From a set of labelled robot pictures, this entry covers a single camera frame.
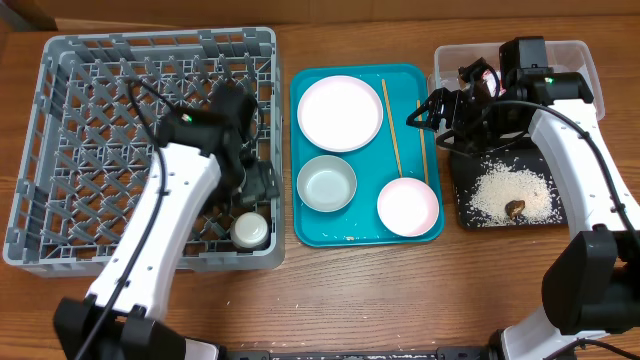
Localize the wooden chopstick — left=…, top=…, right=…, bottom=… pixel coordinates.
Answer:
left=419, top=128, right=429, bottom=185
left=381, top=78, right=403, bottom=177

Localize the grey plastic dish rack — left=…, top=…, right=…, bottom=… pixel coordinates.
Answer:
left=3, top=27, right=283, bottom=277

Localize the grey bowl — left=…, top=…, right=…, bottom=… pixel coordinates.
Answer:
left=296, top=155, right=357, bottom=213

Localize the small white pink plate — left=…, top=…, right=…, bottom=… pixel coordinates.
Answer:
left=377, top=177, right=440, bottom=237

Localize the white cup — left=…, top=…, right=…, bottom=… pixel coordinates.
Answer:
left=230, top=212, right=269, bottom=250

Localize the left wooden chopstick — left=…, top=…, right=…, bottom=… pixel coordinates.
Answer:
left=381, top=78, right=403, bottom=177

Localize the white rice pile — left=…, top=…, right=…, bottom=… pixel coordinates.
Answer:
left=464, top=160, right=563, bottom=227

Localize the white red wrapper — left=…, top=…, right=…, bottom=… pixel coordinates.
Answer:
left=481, top=70, right=506, bottom=97

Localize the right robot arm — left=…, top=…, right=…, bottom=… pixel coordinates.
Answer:
left=407, top=37, right=639, bottom=359

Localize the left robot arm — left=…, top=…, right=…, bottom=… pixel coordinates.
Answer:
left=53, top=84, right=281, bottom=359

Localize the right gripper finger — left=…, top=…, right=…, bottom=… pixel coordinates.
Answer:
left=406, top=114, right=440, bottom=132
left=409, top=88, right=445, bottom=119

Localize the black tray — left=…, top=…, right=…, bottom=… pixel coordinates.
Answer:
left=449, top=138, right=567, bottom=230

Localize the large white plate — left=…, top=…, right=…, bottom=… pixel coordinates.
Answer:
left=297, top=75, right=383, bottom=153

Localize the clear plastic bin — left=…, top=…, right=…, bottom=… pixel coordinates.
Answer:
left=428, top=40, right=606, bottom=121

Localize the teal serving tray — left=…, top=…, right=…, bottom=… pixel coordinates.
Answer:
left=290, top=64, right=445, bottom=247

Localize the right wooden chopstick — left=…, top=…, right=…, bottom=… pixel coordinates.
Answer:
left=419, top=128, right=429, bottom=185

